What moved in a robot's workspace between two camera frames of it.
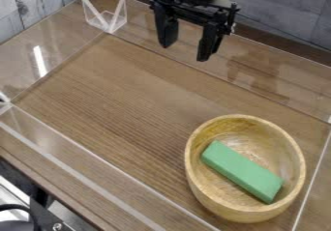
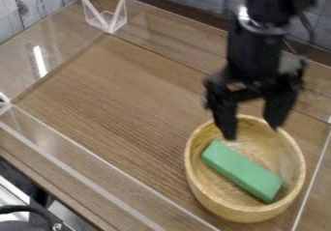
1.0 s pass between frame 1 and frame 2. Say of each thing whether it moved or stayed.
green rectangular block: stayed
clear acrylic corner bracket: stayed
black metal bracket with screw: stayed
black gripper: moved
